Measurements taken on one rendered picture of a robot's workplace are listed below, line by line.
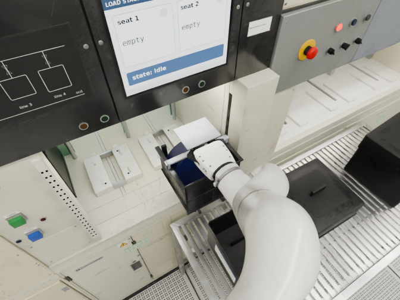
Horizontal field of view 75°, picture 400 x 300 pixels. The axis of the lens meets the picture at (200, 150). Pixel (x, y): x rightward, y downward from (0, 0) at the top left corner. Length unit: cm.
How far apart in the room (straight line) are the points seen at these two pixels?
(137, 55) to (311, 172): 98
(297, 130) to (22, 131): 122
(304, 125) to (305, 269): 124
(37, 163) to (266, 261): 57
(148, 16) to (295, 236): 47
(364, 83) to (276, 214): 170
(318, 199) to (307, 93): 72
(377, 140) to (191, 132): 86
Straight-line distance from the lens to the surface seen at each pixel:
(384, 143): 139
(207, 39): 68
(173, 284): 192
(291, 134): 144
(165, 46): 63
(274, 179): 60
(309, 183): 129
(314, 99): 171
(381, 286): 224
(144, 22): 59
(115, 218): 115
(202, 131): 83
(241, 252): 117
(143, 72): 63
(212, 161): 75
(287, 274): 31
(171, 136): 132
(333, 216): 124
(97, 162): 130
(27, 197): 82
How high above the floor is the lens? 186
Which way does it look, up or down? 50 degrees down
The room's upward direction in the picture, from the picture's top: straight up
